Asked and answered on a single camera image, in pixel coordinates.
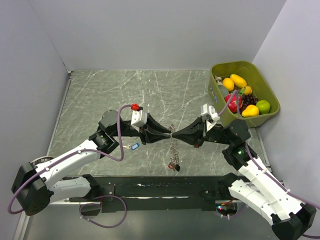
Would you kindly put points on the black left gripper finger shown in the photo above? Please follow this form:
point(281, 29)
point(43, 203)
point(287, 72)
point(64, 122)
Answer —
point(153, 136)
point(155, 129)

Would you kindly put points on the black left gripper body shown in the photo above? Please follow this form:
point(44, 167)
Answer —
point(130, 131)

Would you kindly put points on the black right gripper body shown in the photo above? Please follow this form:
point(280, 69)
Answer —
point(216, 134)

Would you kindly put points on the key with blue tag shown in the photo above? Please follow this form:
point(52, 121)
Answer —
point(132, 147)

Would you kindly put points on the round metal key organizer disc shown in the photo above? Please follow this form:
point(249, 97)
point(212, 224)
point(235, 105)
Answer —
point(173, 146)

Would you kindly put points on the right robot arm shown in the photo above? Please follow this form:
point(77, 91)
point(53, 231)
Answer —
point(288, 216)

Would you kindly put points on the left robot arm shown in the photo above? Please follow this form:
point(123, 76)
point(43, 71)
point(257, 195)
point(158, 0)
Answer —
point(37, 185)

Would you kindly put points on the red dragon fruit toy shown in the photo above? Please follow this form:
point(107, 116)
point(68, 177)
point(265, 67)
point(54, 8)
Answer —
point(233, 103)

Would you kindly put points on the yellow mango toy lower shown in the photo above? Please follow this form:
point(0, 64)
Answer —
point(250, 111)

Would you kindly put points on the yellow mango toy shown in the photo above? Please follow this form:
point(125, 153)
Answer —
point(238, 81)
point(250, 111)

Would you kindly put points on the grey bottle in bin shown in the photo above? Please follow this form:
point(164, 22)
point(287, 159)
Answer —
point(224, 91)

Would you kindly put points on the dark purple grapes toy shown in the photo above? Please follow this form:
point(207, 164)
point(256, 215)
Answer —
point(249, 99)

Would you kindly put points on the yellow lemon toy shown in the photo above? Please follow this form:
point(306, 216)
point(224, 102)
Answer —
point(228, 84)

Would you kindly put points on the green lime toy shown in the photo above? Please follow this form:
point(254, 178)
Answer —
point(263, 106)

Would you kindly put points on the yellow mango toy upper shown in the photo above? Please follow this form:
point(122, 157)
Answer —
point(238, 81)

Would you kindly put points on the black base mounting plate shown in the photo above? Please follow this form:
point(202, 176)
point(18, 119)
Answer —
point(150, 193)

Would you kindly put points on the olive green plastic bin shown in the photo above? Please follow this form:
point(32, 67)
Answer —
point(256, 85)

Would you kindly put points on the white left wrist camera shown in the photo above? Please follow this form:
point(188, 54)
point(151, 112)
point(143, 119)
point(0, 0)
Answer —
point(139, 118)

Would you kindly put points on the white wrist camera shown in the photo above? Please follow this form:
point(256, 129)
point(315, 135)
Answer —
point(139, 118)
point(209, 116)

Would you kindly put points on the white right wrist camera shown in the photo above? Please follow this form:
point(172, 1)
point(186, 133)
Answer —
point(209, 116)

